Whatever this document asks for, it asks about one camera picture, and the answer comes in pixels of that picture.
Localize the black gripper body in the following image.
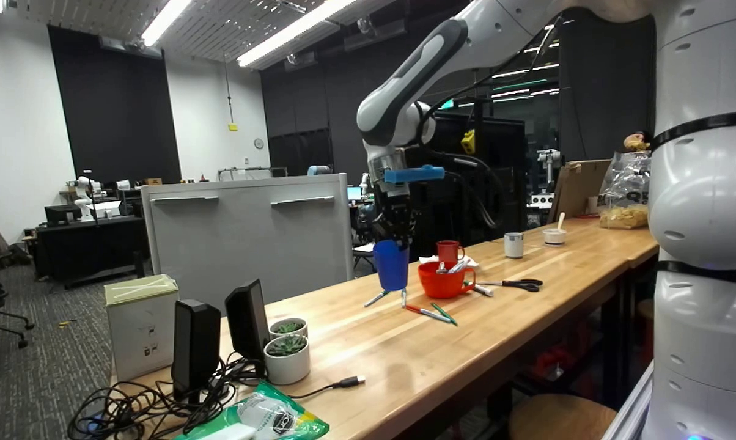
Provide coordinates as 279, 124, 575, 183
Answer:
372, 189, 417, 244

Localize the blue plastic cup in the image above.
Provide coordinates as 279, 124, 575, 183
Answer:
372, 240, 409, 291

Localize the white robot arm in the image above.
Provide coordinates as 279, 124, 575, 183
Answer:
356, 0, 736, 440

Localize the small white cup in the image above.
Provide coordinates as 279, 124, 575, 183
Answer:
504, 233, 523, 260

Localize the dark pen on table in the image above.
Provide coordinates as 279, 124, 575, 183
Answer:
364, 291, 390, 307

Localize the orange bowl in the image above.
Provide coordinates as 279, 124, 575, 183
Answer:
417, 261, 477, 299

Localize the red pen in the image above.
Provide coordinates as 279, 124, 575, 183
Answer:
403, 302, 450, 324

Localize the green pen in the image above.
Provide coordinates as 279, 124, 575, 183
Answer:
431, 302, 456, 324

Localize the small white dish with spoon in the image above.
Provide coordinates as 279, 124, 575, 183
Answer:
543, 213, 568, 244

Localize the rear white plant pot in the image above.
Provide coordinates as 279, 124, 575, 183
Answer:
268, 318, 309, 338

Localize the white plant pot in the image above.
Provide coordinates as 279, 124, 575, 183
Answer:
268, 318, 309, 338
263, 332, 310, 387

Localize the right black speaker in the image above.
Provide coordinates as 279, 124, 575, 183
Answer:
224, 279, 268, 362

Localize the black speaker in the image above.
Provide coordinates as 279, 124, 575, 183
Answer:
172, 299, 221, 398
224, 279, 268, 362

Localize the front white plant pot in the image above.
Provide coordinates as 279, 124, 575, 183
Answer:
263, 332, 310, 387

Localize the brown cardboard box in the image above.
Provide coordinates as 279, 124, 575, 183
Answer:
553, 158, 608, 217

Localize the clear plastic food bag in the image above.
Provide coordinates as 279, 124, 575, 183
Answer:
597, 131, 650, 230

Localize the left black speaker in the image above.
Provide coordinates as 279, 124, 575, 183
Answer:
172, 299, 221, 398

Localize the green snack packet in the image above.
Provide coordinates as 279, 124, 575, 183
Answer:
174, 381, 329, 440

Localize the round wooden stool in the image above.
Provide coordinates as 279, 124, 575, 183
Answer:
508, 394, 617, 440

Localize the white box with green lid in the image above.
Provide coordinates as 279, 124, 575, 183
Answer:
103, 273, 179, 381

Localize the black desk in background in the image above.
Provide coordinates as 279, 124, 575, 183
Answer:
33, 214, 146, 280

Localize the black usb cable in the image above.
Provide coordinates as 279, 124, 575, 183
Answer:
283, 373, 367, 404

